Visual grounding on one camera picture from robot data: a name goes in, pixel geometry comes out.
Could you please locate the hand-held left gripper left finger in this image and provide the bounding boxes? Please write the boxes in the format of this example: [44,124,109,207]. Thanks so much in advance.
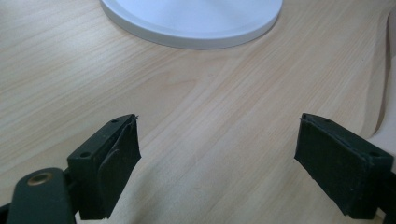
[66,113,142,221]

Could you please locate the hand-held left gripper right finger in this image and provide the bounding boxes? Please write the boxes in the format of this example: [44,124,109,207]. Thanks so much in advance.
[293,112,395,220]

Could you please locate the white round plate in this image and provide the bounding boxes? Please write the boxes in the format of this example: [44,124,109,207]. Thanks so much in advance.
[99,0,284,50]

